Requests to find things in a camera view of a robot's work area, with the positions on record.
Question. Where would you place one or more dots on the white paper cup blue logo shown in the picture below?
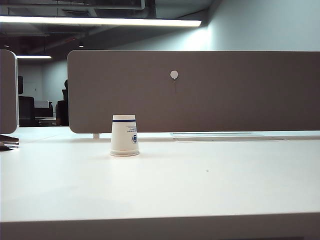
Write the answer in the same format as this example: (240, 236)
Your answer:
(124, 154)
(123, 135)

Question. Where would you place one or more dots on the white adhesive hook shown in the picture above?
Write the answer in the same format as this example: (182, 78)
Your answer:
(174, 74)

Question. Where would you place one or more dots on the wide grey desk partition panel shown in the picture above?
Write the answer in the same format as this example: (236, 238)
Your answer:
(225, 100)

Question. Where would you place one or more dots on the seated person silhouette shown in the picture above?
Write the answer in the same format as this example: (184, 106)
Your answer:
(63, 110)

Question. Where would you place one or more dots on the long ceiling light strip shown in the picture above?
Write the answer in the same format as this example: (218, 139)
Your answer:
(100, 21)

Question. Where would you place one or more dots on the white box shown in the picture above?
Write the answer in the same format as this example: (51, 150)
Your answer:
(42, 104)

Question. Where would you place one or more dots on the dark office chair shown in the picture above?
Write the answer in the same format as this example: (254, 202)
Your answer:
(25, 110)

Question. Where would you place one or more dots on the short ceiling light strip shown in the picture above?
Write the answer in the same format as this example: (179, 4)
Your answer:
(33, 57)

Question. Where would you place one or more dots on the dark monitor stand base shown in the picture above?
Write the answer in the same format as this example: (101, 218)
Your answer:
(8, 143)

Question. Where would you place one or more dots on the narrow grey desk partition panel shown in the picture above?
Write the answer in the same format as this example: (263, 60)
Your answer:
(7, 95)

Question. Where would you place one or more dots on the white partition mounting bracket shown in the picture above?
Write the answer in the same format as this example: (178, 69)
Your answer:
(96, 136)

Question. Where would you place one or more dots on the grey ceiling air duct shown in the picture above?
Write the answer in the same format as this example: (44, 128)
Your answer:
(117, 4)

